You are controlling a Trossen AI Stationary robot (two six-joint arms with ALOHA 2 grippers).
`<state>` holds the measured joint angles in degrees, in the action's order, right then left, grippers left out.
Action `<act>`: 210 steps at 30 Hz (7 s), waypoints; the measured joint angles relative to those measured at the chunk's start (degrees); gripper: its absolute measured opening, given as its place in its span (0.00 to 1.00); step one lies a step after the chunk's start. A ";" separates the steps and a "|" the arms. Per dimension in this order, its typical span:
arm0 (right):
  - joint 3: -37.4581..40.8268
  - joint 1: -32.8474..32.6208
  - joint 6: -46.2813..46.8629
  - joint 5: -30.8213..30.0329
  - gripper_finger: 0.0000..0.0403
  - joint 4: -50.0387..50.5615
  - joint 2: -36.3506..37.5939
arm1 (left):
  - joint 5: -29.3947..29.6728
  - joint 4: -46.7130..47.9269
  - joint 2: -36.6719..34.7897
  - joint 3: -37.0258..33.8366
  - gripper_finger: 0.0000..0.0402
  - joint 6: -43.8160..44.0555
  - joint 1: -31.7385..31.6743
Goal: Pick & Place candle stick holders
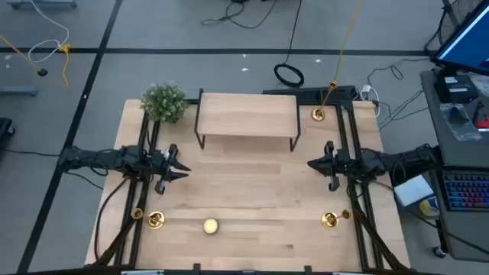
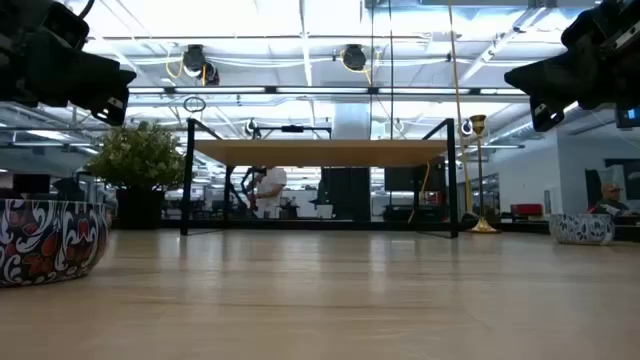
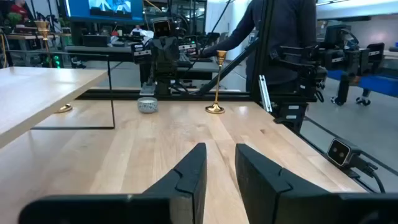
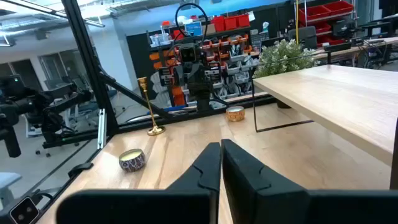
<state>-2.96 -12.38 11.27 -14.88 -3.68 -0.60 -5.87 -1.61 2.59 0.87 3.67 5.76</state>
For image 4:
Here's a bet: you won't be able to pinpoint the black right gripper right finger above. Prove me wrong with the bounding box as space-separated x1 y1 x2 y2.
221 139 398 224

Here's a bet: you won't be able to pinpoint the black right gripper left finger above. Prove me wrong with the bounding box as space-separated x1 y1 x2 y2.
57 142 222 224

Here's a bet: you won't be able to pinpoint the orange patterned candle tin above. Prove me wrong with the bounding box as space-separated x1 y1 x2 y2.
226 105 246 123

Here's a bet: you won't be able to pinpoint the purple patterned candle tin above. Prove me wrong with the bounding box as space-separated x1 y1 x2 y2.
118 148 146 173

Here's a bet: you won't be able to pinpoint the tall gold candlestick holder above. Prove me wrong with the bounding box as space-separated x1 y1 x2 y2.
137 77 167 137

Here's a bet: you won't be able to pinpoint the parts bin shelving rack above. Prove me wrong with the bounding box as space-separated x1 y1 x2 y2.
126 26 261 110

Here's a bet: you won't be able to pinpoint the blue sign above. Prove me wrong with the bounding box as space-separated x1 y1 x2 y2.
185 21 203 37

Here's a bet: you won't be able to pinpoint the red storage bin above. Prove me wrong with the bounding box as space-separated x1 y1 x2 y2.
236 14 251 28
212 16 225 32
224 16 238 31

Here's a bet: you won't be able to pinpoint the small artificial potted plant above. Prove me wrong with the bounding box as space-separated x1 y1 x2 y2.
253 39 318 110

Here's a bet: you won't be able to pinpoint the black table edge clamp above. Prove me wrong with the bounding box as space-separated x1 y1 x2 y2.
67 162 94 179

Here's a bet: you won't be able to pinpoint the raised wooden shelf black legs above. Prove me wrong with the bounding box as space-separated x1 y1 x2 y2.
250 64 398 190

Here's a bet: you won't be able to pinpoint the rack with red bins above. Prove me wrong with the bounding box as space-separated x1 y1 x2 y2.
294 0 355 47

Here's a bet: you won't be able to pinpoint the black background robot station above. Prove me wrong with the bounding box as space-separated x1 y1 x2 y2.
0 74 94 158

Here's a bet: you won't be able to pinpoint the background wooden desk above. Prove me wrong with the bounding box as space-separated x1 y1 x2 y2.
310 18 398 68

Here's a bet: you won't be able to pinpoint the black left wrist camera cable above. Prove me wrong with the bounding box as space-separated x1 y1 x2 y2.
175 2 209 47

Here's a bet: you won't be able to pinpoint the silver frame strip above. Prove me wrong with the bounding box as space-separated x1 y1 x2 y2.
97 108 108 150

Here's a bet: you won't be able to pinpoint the black aluminium table frame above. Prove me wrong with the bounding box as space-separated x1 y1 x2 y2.
42 0 277 150

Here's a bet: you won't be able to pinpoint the black table level camera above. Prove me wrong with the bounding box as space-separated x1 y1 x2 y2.
0 194 41 224

